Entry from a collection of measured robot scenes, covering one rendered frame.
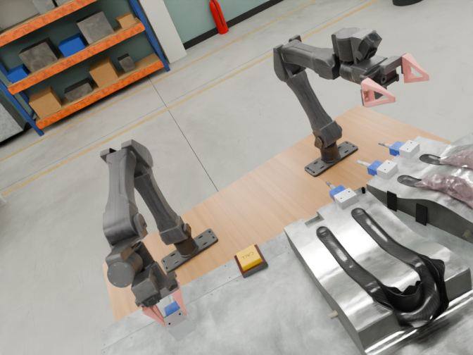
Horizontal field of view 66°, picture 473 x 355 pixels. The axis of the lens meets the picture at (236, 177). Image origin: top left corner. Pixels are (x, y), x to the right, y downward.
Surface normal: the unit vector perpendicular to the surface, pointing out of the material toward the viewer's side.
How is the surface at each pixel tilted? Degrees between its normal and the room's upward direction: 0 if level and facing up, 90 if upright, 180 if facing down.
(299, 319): 0
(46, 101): 90
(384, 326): 84
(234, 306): 0
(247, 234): 0
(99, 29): 90
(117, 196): 16
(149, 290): 62
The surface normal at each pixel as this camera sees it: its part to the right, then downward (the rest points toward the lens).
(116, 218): -0.30, -0.55
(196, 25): 0.35, 0.48
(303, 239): -0.34, -0.73
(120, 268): -0.06, 0.18
